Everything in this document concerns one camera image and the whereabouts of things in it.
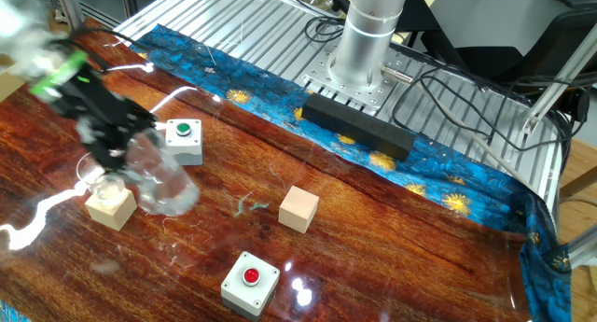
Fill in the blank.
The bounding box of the black foam bar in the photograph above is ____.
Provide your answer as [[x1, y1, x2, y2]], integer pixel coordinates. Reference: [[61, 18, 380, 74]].
[[301, 91, 417, 162]]

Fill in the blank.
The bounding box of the black office chair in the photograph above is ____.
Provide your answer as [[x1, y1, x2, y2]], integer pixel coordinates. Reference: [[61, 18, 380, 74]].
[[410, 0, 597, 83]]

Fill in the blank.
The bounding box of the clear empty plastic cup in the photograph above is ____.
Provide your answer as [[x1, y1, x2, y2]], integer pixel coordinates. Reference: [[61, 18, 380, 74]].
[[76, 151, 127, 207]]

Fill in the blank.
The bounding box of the black wrist cable bundle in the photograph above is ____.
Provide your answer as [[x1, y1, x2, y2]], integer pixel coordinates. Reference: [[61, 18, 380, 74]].
[[46, 25, 155, 76]]

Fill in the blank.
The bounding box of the glossy wood grain mat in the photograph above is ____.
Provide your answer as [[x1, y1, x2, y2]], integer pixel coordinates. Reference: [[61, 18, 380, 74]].
[[0, 17, 533, 322]]

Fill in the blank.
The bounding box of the aluminium frame post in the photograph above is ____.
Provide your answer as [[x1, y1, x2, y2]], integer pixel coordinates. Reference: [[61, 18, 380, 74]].
[[46, 0, 86, 32]]

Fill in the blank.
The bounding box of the clear mug with water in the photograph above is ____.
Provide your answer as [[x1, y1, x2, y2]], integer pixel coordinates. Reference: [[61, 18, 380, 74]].
[[123, 128, 201, 217]]

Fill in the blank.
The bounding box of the blue starry tablecloth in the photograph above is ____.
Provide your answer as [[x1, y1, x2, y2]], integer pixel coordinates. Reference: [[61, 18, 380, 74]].
[[0, 22, 574, 322]]

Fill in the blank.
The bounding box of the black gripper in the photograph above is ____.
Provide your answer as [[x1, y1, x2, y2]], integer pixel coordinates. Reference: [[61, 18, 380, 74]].
[[49, 63, 159, 172]]

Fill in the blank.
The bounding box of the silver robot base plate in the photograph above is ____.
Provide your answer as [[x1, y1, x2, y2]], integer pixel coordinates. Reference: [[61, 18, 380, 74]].
[[298, 44, 397, 113]]

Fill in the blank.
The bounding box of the brown cardboard box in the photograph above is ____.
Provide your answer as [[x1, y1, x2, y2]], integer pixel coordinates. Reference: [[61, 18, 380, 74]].
[[0, 55, 29, 104]]

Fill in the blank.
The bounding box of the aluminium frame beam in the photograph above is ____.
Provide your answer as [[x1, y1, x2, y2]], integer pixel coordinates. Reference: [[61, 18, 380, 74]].
[[521, 21, 597, 135]]

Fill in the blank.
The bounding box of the light wooden cube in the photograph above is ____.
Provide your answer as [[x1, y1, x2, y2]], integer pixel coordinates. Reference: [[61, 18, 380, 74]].
[[278, 185, 321, 234], [84, 184, 139, 232]]

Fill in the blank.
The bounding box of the red push button box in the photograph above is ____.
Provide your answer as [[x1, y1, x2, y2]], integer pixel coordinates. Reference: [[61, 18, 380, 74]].
[[219, 250, 281, 322]]

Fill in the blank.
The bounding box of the green push button box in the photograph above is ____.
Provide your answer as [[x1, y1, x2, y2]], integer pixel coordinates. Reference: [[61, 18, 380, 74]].
[[164, 118, 204, 167]]

